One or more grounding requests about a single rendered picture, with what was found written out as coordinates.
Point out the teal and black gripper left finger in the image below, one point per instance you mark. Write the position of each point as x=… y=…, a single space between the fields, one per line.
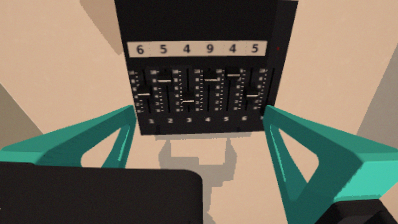
x=66 y=146

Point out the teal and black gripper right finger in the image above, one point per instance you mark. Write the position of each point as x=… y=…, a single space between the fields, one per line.
x=350 y=167

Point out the black lighting desk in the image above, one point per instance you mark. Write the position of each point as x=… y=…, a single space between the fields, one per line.
x=197 y=48

